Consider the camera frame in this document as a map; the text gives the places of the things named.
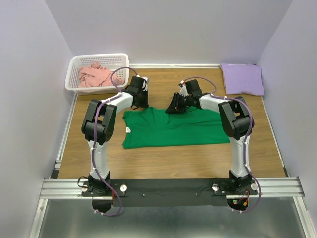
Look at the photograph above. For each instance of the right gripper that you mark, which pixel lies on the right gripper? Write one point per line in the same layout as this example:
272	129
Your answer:
177	102

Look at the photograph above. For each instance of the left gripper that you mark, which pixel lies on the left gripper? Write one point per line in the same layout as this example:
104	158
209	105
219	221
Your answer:
141	99

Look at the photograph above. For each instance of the green t-shirt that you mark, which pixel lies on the green t-shirt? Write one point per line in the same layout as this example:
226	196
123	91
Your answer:
155	128

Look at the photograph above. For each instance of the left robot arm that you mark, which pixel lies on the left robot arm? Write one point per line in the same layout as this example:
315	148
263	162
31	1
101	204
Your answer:
98	128

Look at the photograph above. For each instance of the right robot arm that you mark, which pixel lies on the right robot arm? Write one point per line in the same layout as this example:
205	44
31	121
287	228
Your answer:
237	123

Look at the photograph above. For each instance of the pink t-shirt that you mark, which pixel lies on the pink t-shirt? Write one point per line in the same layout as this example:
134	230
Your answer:
94	76

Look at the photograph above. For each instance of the white plastic basket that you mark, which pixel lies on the white plastic basket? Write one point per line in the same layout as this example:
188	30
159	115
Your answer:
113	62

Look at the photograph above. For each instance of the folded purple t-shirt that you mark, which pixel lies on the folded purple t-shirt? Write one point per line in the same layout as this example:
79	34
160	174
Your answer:
242	79

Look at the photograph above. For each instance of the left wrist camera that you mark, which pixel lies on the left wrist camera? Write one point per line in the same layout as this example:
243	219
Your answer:
145	84

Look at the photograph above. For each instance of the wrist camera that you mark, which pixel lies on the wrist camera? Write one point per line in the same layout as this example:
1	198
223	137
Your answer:
145	84
183	90

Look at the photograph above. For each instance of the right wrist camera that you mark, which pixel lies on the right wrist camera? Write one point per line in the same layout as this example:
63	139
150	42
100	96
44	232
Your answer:
183	90

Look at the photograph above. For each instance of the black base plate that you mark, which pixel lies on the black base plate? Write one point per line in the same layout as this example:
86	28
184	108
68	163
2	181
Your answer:
168	192

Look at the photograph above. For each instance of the aluminium rail frame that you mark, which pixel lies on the aluminium rail frame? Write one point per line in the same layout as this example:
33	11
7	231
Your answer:
199	161

